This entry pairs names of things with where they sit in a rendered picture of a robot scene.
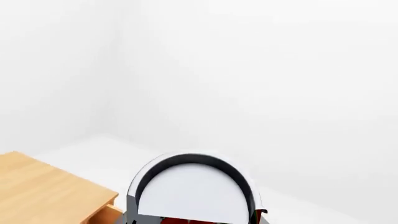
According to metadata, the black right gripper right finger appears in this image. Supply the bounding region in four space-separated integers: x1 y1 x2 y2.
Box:
254 209 272 224

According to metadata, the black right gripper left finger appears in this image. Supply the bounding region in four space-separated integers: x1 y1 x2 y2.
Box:
125 194 139 224

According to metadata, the light wooden cabinet drawer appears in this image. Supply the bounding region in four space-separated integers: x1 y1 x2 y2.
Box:
81 203 124 224

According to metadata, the light wooden cabinet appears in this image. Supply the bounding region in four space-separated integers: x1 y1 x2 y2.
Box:
0 150 119 224

